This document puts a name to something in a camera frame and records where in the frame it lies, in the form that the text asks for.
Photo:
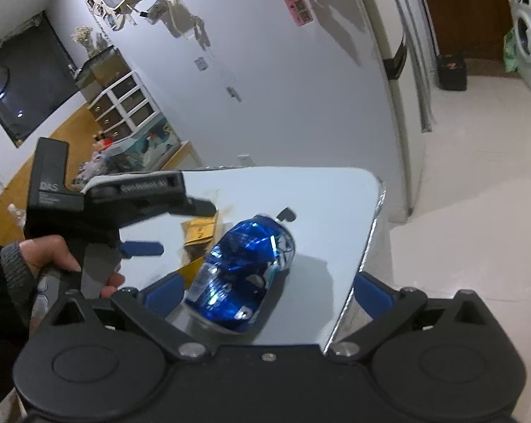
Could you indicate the person's left hand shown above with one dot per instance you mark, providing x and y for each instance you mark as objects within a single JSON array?
[{"x": 45, "y": 253}]

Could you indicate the white drawer cabinet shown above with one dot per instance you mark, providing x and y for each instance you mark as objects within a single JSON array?
[{"x": 120, "y": 105}]

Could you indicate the black wall television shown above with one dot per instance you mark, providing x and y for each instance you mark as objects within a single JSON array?
[{"x": 27, "y": 79}]

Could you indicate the pink hanging tag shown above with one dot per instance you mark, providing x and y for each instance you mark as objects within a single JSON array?
[{"x": 298, "y": 9}]

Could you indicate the teal printed box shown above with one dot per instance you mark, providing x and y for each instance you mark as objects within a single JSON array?
[{"x": 146, "y": 145}]

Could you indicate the green plastic bag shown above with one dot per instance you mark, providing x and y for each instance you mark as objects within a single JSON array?
[{"x": 511, "y": 53}]

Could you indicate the crushed blue can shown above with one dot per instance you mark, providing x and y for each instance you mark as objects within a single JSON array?
[{"x": 239, "y": 273}]

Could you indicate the person's left forearm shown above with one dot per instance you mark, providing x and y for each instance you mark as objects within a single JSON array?
[{"x": 5, "y": 286}]

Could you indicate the dried flowers in vase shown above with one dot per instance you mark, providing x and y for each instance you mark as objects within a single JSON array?
[{"x": 84, "y": 39}]

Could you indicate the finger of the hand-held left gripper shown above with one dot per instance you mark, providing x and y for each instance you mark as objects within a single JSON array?
[
  {"x": 201, "y": 207},
  {"x": 142, "y": 248}
]

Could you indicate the brown wooden door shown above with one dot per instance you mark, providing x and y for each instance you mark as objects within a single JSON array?
[{"x": 477, "y": 17}]

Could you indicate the white washing machine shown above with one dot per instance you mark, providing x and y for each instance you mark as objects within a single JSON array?
[{"x": 530, "y": 39}]

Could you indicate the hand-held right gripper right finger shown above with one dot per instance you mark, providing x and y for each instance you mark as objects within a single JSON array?
[{"x": 373, "y": 295}]

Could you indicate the torn yellow cardboard box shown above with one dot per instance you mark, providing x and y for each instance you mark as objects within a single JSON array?
[{"x": 199, "y": 231}]

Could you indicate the glass tank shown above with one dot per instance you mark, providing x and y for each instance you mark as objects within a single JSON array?
[{"x": 102, "y": 68}]

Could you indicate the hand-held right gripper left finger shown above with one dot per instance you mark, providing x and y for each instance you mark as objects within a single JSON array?
[{"x": 164, "y": 295}]

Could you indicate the white refrigerator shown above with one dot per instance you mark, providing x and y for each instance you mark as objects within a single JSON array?
[{"x": 397, "y": 97}]

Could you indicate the small grey wall pouch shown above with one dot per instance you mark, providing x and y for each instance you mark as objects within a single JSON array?
[{"x": 155, "y": 11}]

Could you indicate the black crate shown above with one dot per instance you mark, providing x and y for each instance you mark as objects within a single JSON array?
[{"x": 452, "y": 72}]

